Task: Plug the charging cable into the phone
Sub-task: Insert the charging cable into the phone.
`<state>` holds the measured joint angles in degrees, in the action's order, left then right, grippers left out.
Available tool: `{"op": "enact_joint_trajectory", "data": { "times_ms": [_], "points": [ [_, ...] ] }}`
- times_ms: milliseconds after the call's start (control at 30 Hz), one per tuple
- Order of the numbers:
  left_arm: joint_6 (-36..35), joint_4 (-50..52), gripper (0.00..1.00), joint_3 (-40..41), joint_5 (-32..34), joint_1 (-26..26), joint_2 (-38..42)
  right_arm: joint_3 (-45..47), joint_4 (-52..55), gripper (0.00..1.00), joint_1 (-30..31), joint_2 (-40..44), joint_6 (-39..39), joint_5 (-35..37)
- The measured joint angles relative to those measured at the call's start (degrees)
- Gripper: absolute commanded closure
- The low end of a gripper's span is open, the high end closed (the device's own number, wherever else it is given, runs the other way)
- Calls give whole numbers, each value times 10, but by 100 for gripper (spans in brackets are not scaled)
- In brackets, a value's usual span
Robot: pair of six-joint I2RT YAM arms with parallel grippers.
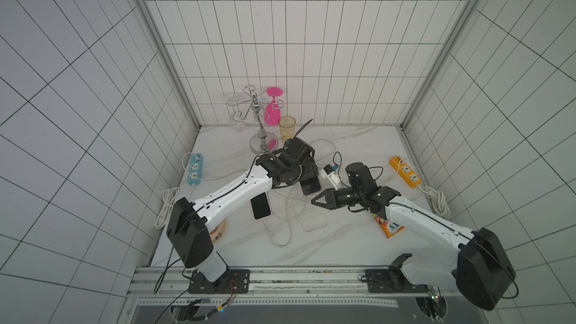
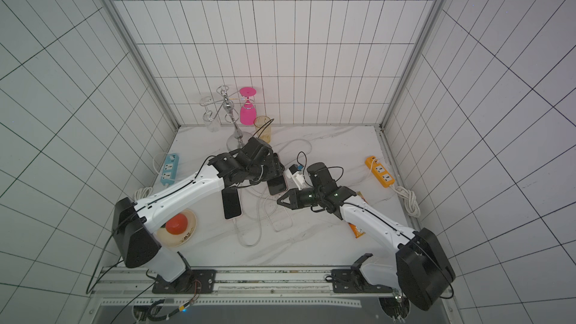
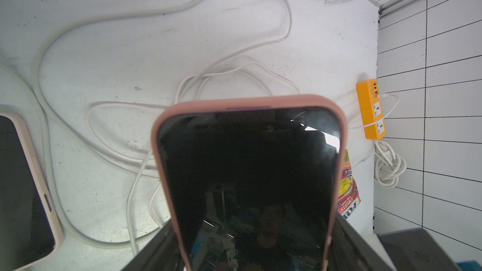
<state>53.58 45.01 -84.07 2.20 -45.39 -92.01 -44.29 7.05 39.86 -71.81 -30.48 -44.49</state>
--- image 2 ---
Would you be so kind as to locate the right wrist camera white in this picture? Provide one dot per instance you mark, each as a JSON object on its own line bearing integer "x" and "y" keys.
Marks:
{"x": 294, "y": 174}

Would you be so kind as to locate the blue power strip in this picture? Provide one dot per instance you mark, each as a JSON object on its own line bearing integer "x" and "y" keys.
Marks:
{"x": 169, "y": 169}

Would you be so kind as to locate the red ball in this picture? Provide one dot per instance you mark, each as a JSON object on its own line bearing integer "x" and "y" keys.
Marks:
{"x": 177, "y": 225}

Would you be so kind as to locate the beige plate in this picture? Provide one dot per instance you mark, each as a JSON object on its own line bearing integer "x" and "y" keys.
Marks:
{"x": 172, "y": 241}

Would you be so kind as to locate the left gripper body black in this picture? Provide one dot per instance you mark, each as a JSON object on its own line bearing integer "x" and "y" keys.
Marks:
{"x": 265, "y": 172}

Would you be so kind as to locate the candy snack bag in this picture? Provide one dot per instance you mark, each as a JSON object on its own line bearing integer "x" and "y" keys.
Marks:
{"x": 356, "y": 231}

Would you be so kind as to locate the amber plastic cup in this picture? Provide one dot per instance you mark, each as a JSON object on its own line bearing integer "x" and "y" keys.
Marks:
{"x": 263, "y": 130}

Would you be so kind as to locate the clear wine glass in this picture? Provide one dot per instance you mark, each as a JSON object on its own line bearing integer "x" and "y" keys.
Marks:
{"x": 210, "y": 117}

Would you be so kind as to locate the orange power strip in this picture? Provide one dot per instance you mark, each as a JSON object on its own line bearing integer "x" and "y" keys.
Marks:
{"x": 381, "y": 174}

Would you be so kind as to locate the black phone pink case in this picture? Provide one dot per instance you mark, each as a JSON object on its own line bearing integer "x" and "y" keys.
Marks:
{"x": 277, "y": 185}

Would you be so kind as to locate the silver glass holder stand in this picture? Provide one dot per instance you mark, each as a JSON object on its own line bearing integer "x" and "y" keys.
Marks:
{"x": 239, "y": 137}

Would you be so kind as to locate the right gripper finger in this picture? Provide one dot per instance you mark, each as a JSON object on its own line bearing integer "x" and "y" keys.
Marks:
{"x": 288, "y": 205}
{"x": 290, "y": 196}

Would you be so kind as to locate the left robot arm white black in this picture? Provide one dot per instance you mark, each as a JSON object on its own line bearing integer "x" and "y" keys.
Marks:
{"x": 135, "y": 223}

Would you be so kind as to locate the metal base rail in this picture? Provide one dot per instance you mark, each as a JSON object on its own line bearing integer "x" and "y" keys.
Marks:
{"x": 323, "y": 285}

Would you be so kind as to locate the pink wine glass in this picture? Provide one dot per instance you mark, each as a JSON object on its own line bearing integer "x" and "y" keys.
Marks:
{"x": 248, "y": 112}

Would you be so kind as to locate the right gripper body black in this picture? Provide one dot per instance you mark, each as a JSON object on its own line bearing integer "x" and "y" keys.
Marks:
{"x": 301, "y": 197}

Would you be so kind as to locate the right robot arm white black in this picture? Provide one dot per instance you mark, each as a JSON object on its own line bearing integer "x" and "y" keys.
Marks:
{"x": 422, "y": 271}

